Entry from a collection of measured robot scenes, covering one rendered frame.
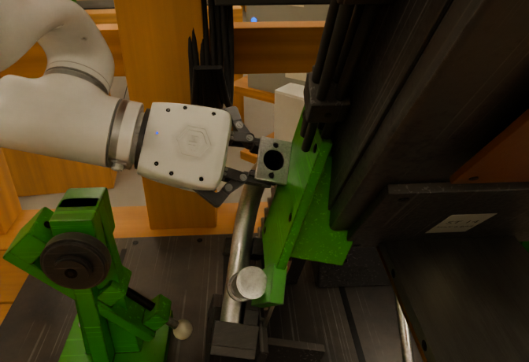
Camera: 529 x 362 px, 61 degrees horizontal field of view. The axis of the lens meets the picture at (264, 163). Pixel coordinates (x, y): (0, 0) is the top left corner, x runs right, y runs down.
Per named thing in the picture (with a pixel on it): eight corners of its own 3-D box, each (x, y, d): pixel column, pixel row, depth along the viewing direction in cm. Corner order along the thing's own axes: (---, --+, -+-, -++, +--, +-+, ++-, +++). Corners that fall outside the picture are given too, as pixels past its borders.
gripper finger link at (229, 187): (223, 190, 54) (278, 200, 55) (228, 164, 54) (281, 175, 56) (220, 194, 57) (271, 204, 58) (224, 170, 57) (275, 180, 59)
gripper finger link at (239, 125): (232, 141, 55) (284, 152, 56) (236, 117, 56) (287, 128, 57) (228, 148, 58) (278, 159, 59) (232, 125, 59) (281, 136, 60)
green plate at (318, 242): (331, 303, 55) (399, 157, 45) (266, 293, 54) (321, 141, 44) (315, 242, 65) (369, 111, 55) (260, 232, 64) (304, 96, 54)
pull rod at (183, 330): (194, 327, 67) (190, 299, 64) (192, 343, 64) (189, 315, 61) (156, 329, 66) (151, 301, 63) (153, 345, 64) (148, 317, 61)
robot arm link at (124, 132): (102, 160, 49) (131, 166, 49) (121, 87, 51) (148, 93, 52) (109, 178, 57) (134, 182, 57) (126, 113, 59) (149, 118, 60)
